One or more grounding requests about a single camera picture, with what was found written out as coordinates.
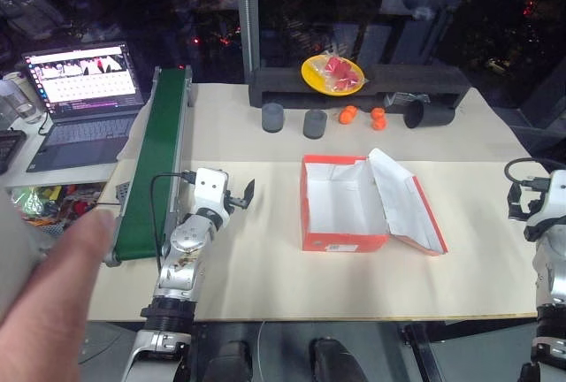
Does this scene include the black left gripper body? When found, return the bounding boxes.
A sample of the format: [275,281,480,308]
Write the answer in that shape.
[222,189,248,213]

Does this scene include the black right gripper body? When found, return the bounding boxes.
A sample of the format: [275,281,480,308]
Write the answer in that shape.
[507,181,539,224]

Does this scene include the orange shoe box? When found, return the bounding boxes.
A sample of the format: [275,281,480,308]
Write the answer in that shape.
[301,147,450,257]

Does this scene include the green conveyor belt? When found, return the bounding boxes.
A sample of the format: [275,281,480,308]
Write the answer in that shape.
[103,65,196,269]

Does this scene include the grey cup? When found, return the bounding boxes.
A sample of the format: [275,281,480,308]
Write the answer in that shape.
[302,109,329,140]
[261,102,285,133]

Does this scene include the black cylinder cup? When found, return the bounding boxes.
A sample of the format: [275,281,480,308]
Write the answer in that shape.
[402,98,457,131]

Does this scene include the yellow plate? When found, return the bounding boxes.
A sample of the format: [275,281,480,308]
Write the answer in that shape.
[300,55,367,96]

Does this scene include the bag of red pieces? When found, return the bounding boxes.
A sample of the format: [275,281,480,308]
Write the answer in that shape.
[315,51,369,92]

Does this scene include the clear plastic wrapper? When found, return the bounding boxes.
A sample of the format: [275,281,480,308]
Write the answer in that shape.
[383,91,431,108]

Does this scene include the black foam shelf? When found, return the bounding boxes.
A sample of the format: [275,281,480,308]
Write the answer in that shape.
[247,65,472,110]

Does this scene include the grey metal pillar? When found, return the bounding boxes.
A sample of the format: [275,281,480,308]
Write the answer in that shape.
[233,0,263,85]

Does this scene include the bin of colourful toys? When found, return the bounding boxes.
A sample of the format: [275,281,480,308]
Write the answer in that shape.
[8,182,109,226]

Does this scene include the grey open laptop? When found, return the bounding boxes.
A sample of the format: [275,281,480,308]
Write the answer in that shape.
[21,41,148,174]

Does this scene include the black keypad device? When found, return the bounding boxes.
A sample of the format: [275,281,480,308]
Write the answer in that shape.
[0,129,28,176]

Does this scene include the clear water bottle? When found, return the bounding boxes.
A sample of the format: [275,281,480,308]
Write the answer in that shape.
[0,78,38,126]

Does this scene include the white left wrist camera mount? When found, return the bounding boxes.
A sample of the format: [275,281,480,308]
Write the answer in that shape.
[193,168,231,216]

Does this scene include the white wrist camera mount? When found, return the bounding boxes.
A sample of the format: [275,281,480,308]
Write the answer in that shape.
[535,169,566,229]
[193,168,231,216]

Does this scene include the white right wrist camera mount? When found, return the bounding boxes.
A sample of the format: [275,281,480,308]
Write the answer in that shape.
[535,169,566,229]

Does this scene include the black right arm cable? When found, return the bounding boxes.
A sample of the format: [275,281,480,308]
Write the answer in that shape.
[504,157,552,191]

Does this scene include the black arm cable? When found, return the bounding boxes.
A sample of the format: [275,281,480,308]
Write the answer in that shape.
[504,157,552,191]
[149,171,198,268]

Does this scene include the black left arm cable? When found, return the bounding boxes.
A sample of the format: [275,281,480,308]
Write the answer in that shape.
[149,171,198,268]

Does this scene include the thin white cable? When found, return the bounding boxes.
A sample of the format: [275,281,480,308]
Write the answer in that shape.
[259,319,270,382]

